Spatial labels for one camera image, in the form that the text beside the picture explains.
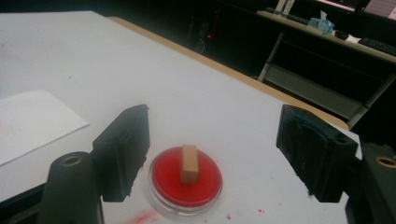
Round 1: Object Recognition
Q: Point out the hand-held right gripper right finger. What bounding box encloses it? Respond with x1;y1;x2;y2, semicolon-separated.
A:
276;104;360;203

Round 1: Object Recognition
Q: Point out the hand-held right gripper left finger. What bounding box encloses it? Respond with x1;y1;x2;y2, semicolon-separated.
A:
92;104;151;203

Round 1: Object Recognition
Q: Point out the wooden stamp block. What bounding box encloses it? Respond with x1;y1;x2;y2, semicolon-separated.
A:
179;144;200;186

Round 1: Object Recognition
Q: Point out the round red ink pad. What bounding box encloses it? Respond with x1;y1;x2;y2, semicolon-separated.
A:
148;147;224;216

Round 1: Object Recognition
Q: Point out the white paper sheet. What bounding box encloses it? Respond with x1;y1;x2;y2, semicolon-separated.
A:
0;89;90;167

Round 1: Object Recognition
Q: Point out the black keyboard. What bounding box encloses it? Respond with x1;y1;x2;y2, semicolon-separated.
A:
358;37;396;57

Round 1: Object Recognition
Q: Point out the blue tissue pack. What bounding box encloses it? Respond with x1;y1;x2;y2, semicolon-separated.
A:
307;10;335;35

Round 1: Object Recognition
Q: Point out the metal frame desk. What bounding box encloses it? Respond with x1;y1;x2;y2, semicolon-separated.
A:
257;10;396;129

